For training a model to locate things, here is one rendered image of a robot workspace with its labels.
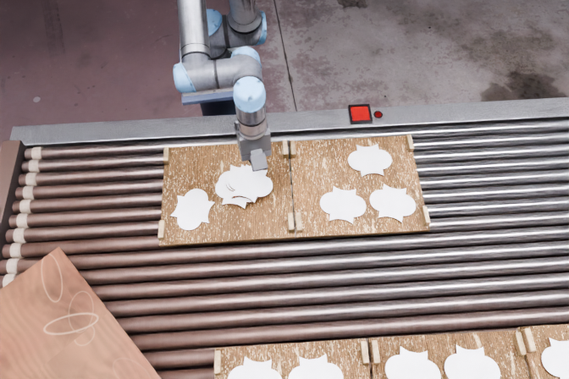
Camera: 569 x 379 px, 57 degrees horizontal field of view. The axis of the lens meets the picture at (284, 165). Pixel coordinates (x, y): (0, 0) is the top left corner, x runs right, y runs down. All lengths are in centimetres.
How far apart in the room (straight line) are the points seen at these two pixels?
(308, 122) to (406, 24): 184
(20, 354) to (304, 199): 88
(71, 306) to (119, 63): 212
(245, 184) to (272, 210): 11
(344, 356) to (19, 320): 85
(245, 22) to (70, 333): 108
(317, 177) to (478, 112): 64
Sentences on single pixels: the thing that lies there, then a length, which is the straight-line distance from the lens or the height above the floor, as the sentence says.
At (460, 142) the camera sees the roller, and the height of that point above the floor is 92.
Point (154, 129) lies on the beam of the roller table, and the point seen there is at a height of 91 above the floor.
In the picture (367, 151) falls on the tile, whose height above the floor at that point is 94.
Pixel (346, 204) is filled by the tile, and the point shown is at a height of 94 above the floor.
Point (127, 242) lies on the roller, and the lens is 167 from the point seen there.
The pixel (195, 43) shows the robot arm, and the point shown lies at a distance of 136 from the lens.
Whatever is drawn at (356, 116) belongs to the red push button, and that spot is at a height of 93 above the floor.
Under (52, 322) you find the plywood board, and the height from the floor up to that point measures 104.
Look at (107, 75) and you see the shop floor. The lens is 334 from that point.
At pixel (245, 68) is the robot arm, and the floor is 142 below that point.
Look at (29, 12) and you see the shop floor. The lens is 392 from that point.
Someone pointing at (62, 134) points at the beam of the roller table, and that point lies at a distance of 195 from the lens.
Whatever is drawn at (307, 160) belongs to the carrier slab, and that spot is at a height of 94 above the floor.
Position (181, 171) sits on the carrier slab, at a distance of 172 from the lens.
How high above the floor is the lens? 239
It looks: 59 degrees down
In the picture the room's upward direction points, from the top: straight up
